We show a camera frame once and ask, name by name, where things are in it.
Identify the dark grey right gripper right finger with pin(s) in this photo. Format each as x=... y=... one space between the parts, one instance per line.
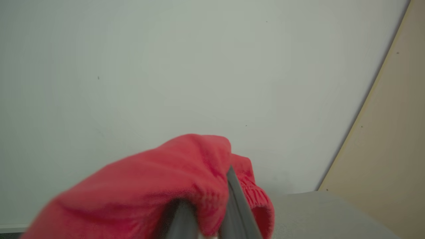
x=237 y=209

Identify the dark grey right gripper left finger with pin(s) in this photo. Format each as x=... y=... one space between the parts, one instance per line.
x=181 y=222

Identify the red garment with white trim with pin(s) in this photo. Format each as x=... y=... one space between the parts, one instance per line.
x=149 y=189

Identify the white baseboard rail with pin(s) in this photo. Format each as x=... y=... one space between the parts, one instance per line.
x=13 y=228

